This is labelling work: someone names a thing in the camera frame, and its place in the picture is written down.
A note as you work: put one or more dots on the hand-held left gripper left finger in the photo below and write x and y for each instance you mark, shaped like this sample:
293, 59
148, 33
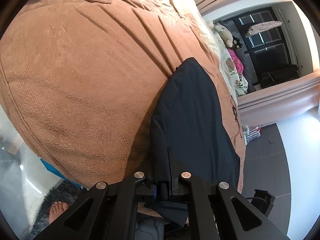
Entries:
153, 192

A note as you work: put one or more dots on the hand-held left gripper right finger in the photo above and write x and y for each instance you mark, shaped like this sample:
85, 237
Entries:
175, 190

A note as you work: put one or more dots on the black pants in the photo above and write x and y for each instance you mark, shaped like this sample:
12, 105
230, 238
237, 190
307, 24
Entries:
192, 117

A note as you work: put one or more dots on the person's leg in grey pants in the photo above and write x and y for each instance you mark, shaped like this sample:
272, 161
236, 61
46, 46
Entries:
148, 228

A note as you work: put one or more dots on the grey fuzzy rug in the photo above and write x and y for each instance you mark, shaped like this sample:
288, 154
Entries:
65, 192

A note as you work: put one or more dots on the person's bare foot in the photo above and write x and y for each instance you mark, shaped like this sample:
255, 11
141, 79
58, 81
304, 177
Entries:
57, 211

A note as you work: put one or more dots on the pile of plush toys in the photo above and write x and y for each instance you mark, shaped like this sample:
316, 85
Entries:
232, 75

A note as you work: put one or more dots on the bed with orange blanket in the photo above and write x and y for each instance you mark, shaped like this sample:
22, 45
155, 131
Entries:
87, 80

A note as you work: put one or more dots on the pink plush toy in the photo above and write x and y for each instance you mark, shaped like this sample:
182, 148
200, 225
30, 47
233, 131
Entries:
237, 63

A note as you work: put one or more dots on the black stuffed toy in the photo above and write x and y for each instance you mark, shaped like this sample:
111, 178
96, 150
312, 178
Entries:
237, 43

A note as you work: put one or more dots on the grey stuffed toy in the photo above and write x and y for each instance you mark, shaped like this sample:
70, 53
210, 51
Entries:
223, 33

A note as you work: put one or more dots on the dark window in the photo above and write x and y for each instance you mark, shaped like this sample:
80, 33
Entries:
275, 60

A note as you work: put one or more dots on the floral hanging garment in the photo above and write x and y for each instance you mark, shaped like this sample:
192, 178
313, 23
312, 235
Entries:
265, 27

